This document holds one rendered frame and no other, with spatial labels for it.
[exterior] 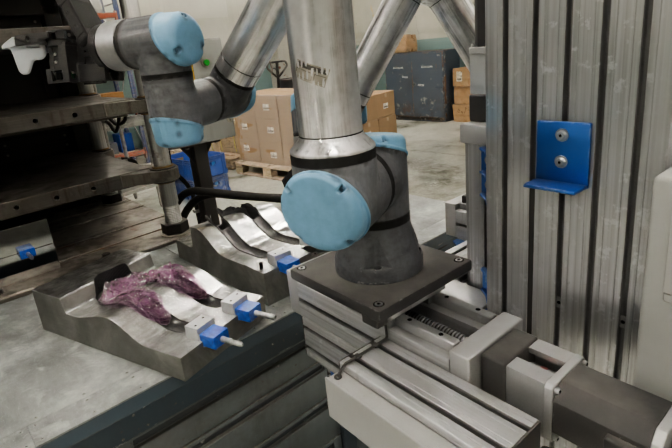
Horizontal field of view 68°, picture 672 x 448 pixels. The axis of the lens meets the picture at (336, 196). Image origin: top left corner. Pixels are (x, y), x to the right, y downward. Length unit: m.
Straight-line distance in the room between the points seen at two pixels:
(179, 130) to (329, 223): 0.28
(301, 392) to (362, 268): 0.72
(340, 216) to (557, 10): 0.38
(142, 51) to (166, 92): 0.06
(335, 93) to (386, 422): 0.42
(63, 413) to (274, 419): 0.54
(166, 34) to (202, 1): 8.23
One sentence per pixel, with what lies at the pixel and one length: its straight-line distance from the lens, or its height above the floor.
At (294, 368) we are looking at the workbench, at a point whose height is 0.60.
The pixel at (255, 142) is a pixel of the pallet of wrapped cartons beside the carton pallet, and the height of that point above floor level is 0.39.
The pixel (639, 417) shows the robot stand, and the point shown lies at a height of 0.99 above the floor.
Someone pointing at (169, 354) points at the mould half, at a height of 0.85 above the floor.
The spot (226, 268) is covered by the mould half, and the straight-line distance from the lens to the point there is 1.40.
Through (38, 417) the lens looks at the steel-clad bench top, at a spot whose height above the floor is 0.80.
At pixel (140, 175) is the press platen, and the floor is 1.03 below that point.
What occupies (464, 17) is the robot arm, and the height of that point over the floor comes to 1.43.
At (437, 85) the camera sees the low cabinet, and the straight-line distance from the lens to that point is 8.24.
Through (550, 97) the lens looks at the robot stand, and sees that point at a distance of 0.75.
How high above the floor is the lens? 1.41
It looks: 17 degrees down
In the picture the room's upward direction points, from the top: 6 degrees counter-clockwise
